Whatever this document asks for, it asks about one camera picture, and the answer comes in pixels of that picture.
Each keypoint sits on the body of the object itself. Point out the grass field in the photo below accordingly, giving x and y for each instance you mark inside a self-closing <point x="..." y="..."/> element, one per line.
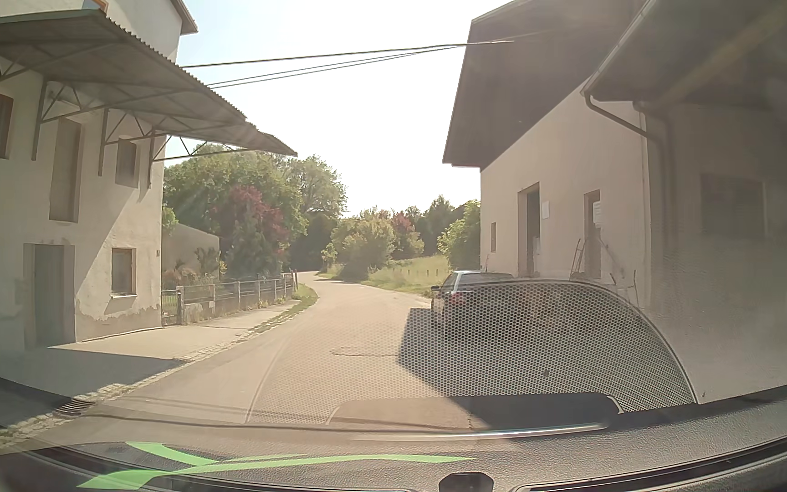
<point x="414" y="271"/>

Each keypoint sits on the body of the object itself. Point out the dark parked car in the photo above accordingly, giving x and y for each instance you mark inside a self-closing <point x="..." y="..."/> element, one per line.
<point x="465" y="300"/>

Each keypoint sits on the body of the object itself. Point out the grass verge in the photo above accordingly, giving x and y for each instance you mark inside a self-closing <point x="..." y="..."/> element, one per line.
<point x="306" y="295"/>

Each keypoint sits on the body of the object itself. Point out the grey asphalt road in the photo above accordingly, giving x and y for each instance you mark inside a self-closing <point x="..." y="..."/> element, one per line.
<point x="339" y="341"/>

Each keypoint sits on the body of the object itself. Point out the group of trees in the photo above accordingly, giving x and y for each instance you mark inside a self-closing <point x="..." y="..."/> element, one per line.
<point x="264" y="212"/>

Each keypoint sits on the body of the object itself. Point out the metal fence with posts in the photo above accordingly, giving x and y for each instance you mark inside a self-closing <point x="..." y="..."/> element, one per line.
<point x="229" y="294"/>

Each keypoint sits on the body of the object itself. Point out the beige building with dark roof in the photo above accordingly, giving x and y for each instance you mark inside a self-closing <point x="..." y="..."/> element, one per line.
<point x="571" y="205"/>

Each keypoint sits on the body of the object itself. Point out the small grey building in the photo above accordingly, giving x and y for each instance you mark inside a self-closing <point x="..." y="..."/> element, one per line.
<point x="185" y="249"/>

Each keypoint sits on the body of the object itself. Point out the concrete pavement with cobbled edge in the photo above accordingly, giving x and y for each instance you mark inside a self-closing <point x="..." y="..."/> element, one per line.
<point x="161" y="348"/>

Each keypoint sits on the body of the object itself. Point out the car's own bonnet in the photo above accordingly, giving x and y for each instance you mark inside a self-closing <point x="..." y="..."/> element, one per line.
<point x="571" y="458"/>

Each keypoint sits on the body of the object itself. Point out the pale building with metal canopy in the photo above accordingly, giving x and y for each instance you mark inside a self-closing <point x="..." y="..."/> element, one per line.
<point x="59" y="205"/>

